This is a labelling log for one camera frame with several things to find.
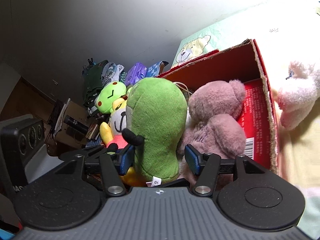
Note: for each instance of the bear print bed sheet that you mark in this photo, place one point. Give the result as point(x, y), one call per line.
point(267, 48)

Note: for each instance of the yellow tiger plush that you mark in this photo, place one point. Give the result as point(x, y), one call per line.
point(111, 132)

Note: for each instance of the purple toy case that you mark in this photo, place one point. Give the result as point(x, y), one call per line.
point(136, 73)

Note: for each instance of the green plush toy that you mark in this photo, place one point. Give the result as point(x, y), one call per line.
point(156, 111)

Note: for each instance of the green frog plush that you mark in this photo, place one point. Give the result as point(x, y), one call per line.
point(108, 95)

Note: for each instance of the pink plush toy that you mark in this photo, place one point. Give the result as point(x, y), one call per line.
point(299, 93)

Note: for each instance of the pile of folded clothes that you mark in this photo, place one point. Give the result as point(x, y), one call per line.
point(111, 72)

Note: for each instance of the red cardboard box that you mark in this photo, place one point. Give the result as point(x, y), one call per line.
point(258, 118)

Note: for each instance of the mauve teddy bear plush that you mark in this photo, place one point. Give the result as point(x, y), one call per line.
point(212, 127)

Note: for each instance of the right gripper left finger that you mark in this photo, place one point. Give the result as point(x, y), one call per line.
point(115, 163)

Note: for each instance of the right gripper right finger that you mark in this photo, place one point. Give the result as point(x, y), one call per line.
point(205, 167)

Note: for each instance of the blue checkered cloth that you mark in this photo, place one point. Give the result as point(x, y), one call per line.
point(156, 69)

